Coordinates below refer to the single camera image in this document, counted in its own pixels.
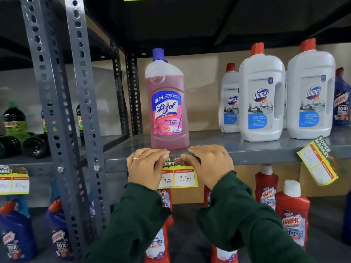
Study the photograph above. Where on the person's left hand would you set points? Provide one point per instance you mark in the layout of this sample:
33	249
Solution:
144	169

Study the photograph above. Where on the person's right hand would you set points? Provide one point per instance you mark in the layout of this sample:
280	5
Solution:
214	167

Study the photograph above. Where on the person's right fingers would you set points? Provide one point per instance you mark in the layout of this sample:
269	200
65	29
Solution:
196	154

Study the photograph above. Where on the person's left fingers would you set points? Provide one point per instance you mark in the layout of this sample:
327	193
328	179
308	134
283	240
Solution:
153	156

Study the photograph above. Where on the person's left forearm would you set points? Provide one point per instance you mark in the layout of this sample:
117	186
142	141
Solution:
134	224

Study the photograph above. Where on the person's right forearm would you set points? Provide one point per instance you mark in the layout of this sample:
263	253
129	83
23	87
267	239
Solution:
241	224

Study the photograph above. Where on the grey slotted metal shelf rack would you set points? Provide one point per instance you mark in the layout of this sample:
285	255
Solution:
46	79
246	150

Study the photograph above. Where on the pink floor cleaner bottle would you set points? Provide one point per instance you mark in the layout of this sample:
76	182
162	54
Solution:
167	106

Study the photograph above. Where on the white cleaner bottle red cap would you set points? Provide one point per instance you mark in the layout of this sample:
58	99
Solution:
311	98
262	101
229	106

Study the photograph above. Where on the red bathroom cleaner bottle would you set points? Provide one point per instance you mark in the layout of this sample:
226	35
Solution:
293	213
222	256
266	188
159	243

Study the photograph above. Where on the dark green cleaner bottle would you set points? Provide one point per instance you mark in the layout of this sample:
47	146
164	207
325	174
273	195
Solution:
35	147
15	120
79	123
9	146
45	120

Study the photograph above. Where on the blue toilet cleaner bottle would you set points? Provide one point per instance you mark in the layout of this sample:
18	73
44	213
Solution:
347	219
342	104
20	204
60	232
16	238

